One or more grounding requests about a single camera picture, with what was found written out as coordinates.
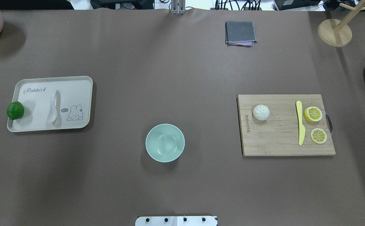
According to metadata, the yellow plastic knife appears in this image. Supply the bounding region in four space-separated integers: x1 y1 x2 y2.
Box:
296 100 306 146

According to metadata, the mint green bowl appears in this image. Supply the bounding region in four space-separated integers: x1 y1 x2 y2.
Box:
145 124 185 163

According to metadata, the lower lemon slice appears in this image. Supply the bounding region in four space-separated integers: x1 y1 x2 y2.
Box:
310 128 327 144

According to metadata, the upper lemon half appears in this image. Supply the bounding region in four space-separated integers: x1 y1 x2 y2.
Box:
304 106 323 122

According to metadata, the white ceramic spoon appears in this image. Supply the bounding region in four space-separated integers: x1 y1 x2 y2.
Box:
46 89 60 123

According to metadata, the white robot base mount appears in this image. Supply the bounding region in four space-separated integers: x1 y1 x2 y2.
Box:
135 216 218 226

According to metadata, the green lime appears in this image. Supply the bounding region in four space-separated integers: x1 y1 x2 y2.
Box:
6 101 25 120

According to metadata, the grey folded cloth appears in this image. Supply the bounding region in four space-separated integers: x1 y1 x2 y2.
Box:
225 21 258 47

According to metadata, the bamboo cutting board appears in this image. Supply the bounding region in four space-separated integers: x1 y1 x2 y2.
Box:
237 94 335 156

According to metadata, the white steamed bun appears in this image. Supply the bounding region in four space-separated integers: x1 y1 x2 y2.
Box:
253 105 270 121

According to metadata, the wooden mug tree stand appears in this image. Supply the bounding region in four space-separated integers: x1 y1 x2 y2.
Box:
318 0 365 47

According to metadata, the beige rabbit print tray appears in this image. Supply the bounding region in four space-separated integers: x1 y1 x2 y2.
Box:
7 76 93 132

